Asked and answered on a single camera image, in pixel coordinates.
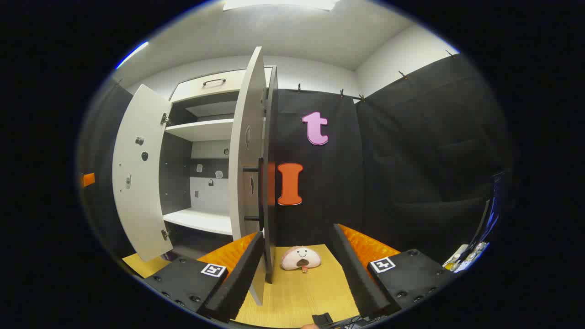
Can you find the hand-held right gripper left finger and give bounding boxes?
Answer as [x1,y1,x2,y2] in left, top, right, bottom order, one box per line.
[143,231,266,323]

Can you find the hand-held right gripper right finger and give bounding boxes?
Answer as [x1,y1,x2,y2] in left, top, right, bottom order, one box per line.
[330,223,459,320]

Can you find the pink smiling plush toy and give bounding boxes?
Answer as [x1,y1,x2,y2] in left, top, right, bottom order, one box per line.
[280,246,322,273]

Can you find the white cabinet shelf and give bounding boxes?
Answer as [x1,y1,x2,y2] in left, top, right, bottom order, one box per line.
[163,208,234,236]
[165,118,266,142]

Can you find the black backdrop cloth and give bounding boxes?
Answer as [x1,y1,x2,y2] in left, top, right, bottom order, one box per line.
[78,53,519,263]

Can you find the white and grey cabinet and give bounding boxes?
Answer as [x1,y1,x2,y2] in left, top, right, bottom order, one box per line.
[158,65,279,284]

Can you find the small white cabinet flap door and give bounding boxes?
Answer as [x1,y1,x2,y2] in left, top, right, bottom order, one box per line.
[170,68,274,103]

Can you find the narrow ceiling strip light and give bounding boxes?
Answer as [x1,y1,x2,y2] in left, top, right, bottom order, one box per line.
[115,41,149,70]

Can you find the rectangular ceiling light panel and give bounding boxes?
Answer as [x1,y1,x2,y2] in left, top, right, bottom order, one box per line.
[223,0,340,12]

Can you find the black bar door handle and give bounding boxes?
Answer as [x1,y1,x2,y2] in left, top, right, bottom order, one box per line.
[242,158,265,231]

